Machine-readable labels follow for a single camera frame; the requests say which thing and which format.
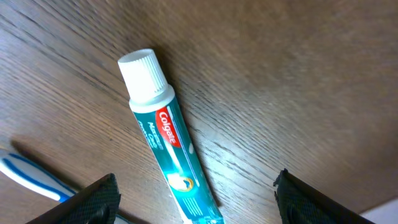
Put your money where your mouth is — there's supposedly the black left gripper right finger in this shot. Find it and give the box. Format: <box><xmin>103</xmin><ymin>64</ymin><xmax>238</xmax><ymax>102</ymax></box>
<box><xmin>273</xmin><ymin>169</ymin><xmax>374</xmax><ymax>224</ymax></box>

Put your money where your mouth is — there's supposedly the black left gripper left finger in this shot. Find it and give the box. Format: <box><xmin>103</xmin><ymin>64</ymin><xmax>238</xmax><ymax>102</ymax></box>
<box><xmin>27</xmin><ymin>173</ymin><xmax>121</xmax><ymax>224</ymax></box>

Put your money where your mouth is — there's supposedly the blue white toothbrush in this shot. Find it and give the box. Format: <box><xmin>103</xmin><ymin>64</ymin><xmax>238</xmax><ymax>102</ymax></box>
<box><xmin>1</xmin><ymin>149</ymin><xmax>77</xmax><ymax>202</ymax></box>

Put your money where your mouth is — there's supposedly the green white toothpaste tube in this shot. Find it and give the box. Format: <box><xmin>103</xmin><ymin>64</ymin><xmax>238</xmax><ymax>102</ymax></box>
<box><xmin>118</xmin><ymin>49</ymin><xmax>224</xmax><ymax>224</ymax></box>

